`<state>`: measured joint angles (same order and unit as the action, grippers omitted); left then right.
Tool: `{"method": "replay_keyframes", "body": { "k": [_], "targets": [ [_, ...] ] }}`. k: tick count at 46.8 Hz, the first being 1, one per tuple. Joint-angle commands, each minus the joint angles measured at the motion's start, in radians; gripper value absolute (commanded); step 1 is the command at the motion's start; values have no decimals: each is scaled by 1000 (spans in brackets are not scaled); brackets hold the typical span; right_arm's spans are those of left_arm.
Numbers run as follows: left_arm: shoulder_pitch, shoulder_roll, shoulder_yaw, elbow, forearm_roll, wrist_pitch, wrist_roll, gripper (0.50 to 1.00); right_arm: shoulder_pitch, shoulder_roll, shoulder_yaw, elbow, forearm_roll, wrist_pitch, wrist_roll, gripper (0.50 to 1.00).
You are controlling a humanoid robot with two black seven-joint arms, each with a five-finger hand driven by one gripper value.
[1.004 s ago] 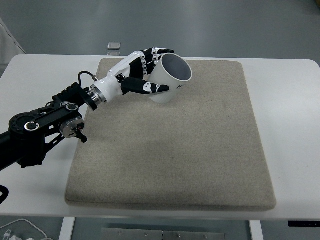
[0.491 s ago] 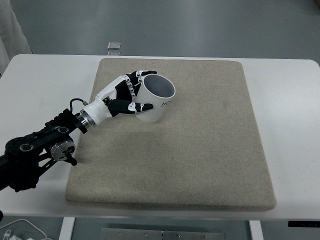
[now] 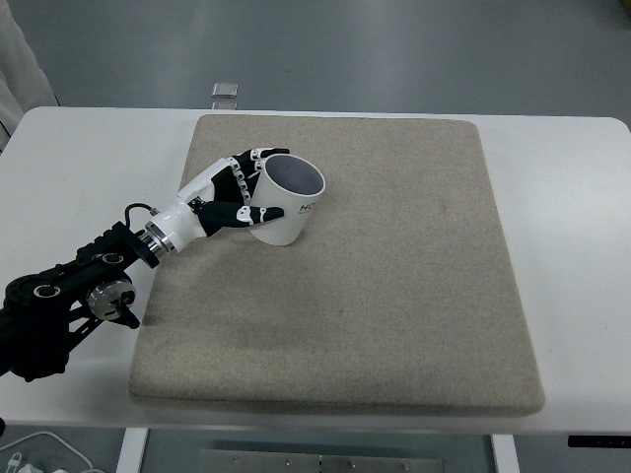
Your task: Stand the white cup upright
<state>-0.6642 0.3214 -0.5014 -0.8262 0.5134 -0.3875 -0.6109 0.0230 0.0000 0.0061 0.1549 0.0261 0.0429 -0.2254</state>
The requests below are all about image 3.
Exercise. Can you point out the black table control panel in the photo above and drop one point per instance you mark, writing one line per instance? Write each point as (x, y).
(599, 442)

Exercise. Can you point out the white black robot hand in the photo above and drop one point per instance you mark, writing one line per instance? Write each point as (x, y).
(197, 197)

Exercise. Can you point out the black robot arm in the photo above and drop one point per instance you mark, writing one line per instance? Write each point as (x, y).
(54, 300)

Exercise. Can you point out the white table leg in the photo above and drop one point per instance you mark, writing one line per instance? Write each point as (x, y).
(504, 455)
(132, 451)

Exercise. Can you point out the white ceramic cup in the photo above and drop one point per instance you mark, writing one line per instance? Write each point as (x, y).
(291, 217)

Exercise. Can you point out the person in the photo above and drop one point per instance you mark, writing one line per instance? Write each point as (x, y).
(20, 59)

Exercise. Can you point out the small silver floor plate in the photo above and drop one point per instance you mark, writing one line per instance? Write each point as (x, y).
(225, 105)

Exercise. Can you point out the beige fabric mat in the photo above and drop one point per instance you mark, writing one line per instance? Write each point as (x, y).
(345, 305)

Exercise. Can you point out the grey metal plate with screws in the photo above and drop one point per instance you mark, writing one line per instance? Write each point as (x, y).
(320, 463)

